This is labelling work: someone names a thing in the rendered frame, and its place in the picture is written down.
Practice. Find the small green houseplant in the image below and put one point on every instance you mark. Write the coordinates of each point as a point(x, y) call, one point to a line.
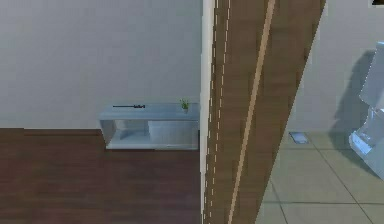
point(184, 104)

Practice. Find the pale grey low shelf unit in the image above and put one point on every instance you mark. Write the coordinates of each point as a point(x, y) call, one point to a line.
point(150, 113)

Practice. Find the thin black rod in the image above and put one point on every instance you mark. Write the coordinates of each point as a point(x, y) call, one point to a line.
point(133, 106)

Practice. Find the brown wooden room door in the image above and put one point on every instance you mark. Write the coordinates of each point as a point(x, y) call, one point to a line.
point(253, 100)

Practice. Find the grey floor drain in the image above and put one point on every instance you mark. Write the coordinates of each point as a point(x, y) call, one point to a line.
point(299, 137)

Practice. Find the black object on wall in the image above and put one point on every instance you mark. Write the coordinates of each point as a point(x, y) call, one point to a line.
point(378, 2)

